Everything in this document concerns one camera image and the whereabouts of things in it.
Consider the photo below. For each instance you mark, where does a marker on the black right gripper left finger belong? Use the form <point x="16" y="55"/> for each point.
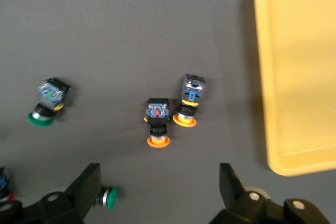
<point x="78" y="195"/>

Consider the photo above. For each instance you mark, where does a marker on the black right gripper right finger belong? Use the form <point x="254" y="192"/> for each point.
<point x="236" y="197"/>

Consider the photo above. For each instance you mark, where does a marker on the yellow push button red mark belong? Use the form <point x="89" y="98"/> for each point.
<point x="157" y="115"/>

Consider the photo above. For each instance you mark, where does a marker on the yellow plastic tray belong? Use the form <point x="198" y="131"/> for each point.
<point x="302" y="77"/>

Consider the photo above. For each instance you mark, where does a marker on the yellow push button blue clip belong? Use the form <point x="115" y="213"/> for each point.
<point x="191" y="95"/>

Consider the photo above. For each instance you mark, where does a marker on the green push button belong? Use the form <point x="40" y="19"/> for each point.
<point x="50" y="95"/>
<point x="109" y="197"/>

